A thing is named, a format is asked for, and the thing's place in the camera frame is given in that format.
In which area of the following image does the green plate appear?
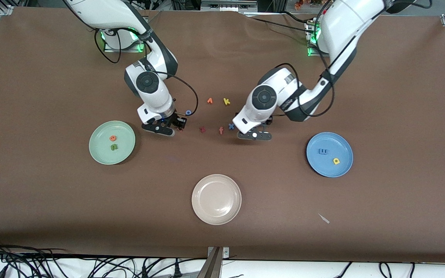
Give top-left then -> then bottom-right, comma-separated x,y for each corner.
89,120 -> 136,165

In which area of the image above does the brown table cover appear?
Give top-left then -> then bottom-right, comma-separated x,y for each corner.
0,7 -> 445,264

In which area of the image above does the beige plate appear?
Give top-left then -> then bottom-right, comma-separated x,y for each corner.
192,174 -> 242,225

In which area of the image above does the grey metal bar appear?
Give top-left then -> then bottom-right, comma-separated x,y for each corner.
197,247 -> 223,278

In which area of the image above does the blue plate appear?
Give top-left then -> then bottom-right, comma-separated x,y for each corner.
306,132 -> 353,178

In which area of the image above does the orange background object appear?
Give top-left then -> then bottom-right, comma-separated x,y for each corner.
295,0 -> 323,9

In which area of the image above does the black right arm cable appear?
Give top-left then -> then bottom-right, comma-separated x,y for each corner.
94,29 -> 199,116

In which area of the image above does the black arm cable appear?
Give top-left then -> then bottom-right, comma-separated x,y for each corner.
273,0 -> 335,117
94,29 -> 199,116

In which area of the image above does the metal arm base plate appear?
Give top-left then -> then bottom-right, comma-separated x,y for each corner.
104,37 -> 146,53
306,19 -> 323,57

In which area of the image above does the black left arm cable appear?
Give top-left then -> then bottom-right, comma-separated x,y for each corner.
273,0 -> 335,117

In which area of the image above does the silver aluminium frame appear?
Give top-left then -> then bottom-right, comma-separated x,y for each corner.
200,0 -> 258,12

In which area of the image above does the silver bracket plate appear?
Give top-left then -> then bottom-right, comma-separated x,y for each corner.
207,246 -> 230,258

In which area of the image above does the thin black power cable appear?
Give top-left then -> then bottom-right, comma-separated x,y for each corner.
244,11 -> 316,32

